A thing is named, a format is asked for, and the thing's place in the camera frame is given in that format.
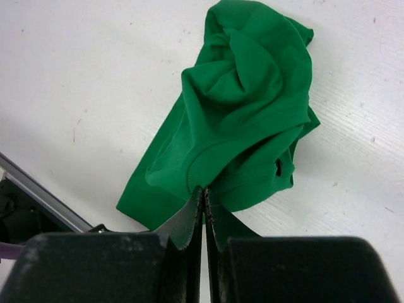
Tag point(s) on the aluminium rail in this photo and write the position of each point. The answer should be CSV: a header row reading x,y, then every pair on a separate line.
x,y
43,197

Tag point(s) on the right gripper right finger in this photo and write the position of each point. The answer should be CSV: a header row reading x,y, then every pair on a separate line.
x,y
246,267

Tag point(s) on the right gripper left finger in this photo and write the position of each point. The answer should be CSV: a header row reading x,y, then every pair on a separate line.
x,y
158,266

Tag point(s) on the green t shirt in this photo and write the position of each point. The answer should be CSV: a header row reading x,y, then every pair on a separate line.
x,y
243,107

